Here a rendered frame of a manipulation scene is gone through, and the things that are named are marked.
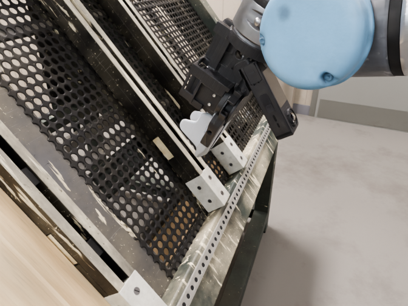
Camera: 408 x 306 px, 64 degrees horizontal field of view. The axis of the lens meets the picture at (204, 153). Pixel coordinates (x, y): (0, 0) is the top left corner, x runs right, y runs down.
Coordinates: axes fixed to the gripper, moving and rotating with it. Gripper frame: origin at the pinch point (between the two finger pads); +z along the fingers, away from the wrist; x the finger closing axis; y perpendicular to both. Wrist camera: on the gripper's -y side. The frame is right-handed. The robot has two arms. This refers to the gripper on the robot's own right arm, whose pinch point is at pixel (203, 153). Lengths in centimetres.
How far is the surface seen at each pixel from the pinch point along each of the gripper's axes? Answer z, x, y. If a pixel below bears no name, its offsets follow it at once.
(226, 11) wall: 81, -346, 111
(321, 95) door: 98, -342, -36
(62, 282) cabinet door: 33.2, 15.9, 7.9
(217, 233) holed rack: 40.7, -24.7, -12.7
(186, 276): 39.7, -6.2, -11.8
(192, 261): 40.0, -10.9, -11.1
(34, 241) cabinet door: 29.6, 15.0, 16.7
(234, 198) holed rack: 41, -42, -11
